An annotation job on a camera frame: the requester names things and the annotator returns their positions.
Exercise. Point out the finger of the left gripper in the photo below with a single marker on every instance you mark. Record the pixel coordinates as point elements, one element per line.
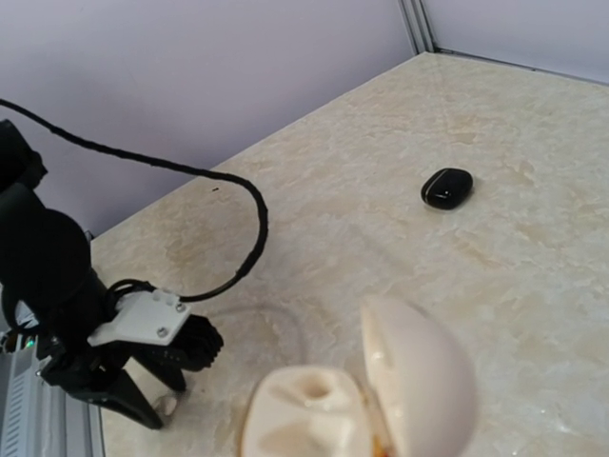
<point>117,392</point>
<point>170,376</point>

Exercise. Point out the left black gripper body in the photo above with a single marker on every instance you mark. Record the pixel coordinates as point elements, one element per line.
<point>74,370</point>

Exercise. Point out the white earbud charging case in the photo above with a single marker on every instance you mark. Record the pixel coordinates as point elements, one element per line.
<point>418,396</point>

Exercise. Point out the black earbud charging case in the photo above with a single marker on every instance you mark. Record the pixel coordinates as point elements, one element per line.
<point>447,188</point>

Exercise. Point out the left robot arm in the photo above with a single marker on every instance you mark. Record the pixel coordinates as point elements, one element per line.
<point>46,265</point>

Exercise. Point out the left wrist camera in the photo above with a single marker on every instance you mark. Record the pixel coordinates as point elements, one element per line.
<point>159,325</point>

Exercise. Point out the front aluminium rail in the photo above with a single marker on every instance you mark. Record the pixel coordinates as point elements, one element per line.
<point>37,419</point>

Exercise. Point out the left aluminium frame post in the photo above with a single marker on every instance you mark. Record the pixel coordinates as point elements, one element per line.
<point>418,26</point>

